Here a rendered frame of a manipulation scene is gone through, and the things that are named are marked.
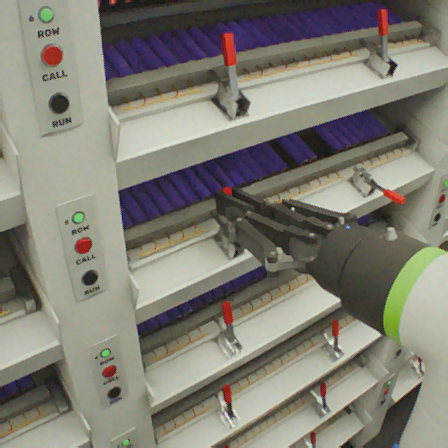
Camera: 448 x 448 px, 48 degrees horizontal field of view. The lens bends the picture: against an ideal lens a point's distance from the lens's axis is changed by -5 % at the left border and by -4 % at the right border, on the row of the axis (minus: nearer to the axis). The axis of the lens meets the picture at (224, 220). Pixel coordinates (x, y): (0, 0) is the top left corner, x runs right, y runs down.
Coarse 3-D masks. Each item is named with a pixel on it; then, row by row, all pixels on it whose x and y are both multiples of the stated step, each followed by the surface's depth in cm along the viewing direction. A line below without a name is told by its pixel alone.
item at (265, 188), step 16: (368, 144) 87; (384, 144) 88; (400, 144) 91; (336, 160) 83; (352, 160) 84; (384, 160) 88; (288, 176) 78; (304, 176) 79; (320, 176) 82; (256, 192) 74; (272, 192) 77; (192, 208) 70; (208, 208) 71; (144, 224) 67; (160, 224) 67; (176, 224) 68; (192, 224) 71; (128, 240) 65; (144, 240) 67; (176, 240) 68
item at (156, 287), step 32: (416, 128) 91; (416, 160) 91; (288, 192) 79; (320, 192) 81; (352, 192) 82; (128, 256) 63; (192, 256) 68; (224, 256) 69; (160, 288) 64; (192, 288) 67
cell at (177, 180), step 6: (168, 174) 74; (174, 174) 74; (180, 174) 74; (174, 180) 73; (180, 180) 73; (174, 186) 74; (180, 186) 73; (186, 186) 73; (180, 192) 73; (186, 192) 72; (192, 192) 72; (186, 198) 72; (192, 198) 72; (198, 198) 72; (192, 204) 72
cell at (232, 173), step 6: (222, 156) 78; (216, 162) 78; (222, 162) 77; (228, 162) 78; (222, 168) 77; (228, 168) 77; (234, 168) 77; (228, 174) 77; (234, 174) 76; (234, 180) 76; (240, 180) 76
